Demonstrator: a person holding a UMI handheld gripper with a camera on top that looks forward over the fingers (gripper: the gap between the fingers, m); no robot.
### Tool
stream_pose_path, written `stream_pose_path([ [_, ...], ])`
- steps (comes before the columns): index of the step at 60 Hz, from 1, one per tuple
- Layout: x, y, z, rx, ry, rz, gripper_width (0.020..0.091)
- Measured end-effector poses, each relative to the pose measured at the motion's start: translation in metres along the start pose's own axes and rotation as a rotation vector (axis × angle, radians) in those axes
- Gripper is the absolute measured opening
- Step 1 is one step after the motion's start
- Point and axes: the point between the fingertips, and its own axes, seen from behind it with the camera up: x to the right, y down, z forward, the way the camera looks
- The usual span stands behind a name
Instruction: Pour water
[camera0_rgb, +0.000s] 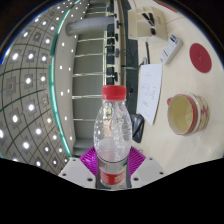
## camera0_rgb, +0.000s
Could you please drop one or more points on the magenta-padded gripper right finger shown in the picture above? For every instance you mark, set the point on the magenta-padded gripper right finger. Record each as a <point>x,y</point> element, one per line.
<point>146,170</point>

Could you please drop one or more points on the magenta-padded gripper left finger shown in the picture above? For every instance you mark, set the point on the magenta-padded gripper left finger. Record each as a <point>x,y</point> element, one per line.
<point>76,170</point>

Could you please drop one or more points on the clear red-capped water bottle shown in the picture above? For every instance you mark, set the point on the clear red-capped water bottle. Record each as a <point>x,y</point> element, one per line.
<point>112,133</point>

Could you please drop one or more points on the black conference microphone console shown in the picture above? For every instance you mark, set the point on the black conference microphone console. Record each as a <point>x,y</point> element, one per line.
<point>137,128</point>

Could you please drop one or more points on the red cream patterned mug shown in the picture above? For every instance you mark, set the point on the red cream patterned mug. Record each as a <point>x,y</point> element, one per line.
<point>200,115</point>

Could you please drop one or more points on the ceiling lights group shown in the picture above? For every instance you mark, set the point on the ceiling lights group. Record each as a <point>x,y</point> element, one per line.
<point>31,107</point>

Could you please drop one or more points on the white printed paper sheet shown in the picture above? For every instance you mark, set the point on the white printed paper sheet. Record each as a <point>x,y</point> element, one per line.
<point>150,90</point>

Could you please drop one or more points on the long curved conference desk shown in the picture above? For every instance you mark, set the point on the long curved conference desk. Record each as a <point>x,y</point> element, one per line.
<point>131,66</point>

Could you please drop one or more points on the white remote control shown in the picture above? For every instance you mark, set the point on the white remote control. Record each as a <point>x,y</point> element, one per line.
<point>171,49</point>

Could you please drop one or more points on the black office chairs group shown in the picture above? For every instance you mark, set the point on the black office chairs group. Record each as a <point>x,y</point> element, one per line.
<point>110,50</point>

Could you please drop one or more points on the grey round column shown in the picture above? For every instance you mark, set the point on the grey round column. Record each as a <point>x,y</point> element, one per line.
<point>90,26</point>

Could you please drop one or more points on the black marker pen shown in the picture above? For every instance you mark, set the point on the black marker pen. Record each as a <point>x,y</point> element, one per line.
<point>149,20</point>

